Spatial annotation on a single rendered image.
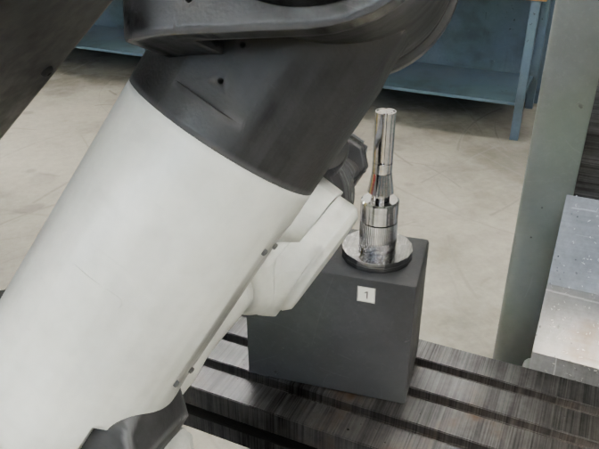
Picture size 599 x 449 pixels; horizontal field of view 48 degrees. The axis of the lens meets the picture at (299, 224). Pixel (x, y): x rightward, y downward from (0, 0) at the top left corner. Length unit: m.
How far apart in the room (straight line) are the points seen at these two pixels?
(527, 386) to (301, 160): 0.77
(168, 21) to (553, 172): 0.98
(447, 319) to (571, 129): 1.61
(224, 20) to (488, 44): 4.88
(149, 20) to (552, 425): 0.81
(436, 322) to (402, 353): 1.74
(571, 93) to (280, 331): 0.56
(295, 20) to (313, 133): 0.07
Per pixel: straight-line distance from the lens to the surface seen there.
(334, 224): 0.51
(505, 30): 5.03
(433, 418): 0.92
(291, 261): 0.47
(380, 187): 0.81
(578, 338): 1.14
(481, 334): 2.59
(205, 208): 0.25
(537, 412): 0.96
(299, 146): 0.25
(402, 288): 0.81
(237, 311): 0.46
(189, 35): 0.21
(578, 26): 1.08
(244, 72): 0.25
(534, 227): 1.19
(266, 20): 0.20
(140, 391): 0.29
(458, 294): 2.78
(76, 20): 0.38
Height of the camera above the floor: 1.54
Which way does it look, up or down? 29 degrees down
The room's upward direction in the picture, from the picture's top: straight up
